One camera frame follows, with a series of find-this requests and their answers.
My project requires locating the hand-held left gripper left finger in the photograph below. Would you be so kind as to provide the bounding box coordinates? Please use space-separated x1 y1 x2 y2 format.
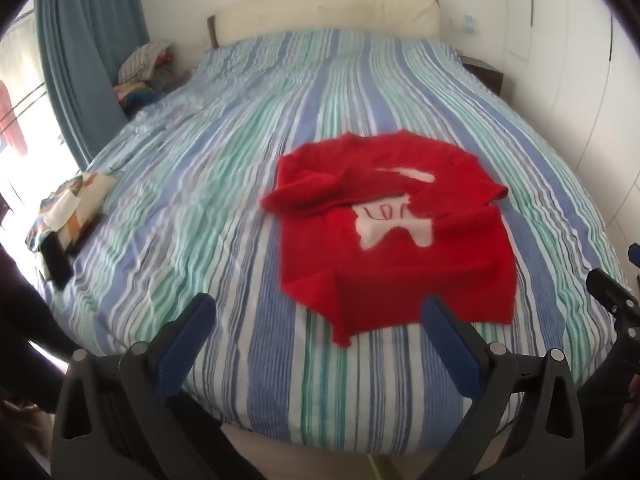
50 292 227 480

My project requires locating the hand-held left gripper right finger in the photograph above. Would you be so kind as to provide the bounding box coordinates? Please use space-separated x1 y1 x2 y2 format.
420 296 586 480

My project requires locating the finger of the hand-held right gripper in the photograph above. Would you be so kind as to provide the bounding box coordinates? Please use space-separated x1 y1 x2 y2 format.
586 268 640 341

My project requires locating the red knit sweater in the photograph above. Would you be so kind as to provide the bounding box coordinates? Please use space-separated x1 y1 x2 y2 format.
261 130 518 348

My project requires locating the pile of mixed clothes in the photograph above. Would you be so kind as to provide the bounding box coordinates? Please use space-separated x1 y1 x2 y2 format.
114 41 176 108

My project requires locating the striped bed cover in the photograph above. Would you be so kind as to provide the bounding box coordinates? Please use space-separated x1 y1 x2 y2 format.
37 30 628 456

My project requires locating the black flat object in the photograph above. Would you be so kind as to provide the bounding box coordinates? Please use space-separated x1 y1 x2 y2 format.
42 235 74 287

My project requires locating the patterned folded cloth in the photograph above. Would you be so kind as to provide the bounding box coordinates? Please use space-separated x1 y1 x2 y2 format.
26 172 118 261

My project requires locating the white wardrobe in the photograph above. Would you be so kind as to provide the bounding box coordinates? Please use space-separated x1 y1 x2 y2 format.
502 0 640 211

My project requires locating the dark wooden nightstand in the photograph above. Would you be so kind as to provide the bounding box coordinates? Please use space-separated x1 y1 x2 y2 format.
460 55 505 96

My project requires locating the red hanging garment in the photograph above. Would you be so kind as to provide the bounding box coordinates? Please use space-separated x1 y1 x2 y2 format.
0 80 28 157

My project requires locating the blue curtain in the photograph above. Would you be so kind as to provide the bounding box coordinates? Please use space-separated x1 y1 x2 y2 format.
34 0 151 171

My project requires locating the cream padded headboard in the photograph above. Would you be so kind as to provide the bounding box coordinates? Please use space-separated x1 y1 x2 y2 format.
207 0 441 50

